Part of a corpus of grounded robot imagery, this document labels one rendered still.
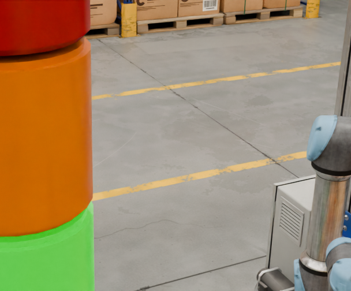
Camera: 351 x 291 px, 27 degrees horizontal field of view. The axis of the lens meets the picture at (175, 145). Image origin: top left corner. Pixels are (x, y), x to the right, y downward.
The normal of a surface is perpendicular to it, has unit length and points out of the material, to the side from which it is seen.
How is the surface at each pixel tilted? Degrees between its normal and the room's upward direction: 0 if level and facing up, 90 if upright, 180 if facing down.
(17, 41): 90
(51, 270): 90
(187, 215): 0
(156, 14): 92
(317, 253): 89
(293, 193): 0
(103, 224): 0
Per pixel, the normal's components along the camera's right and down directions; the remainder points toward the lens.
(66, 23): 0.77, 0.29
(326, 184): -0.51, 0.33
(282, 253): -0.89, 0.16
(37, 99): 0.58, 0.35
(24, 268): 0.34, 0.39
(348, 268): 0.04, -0.92
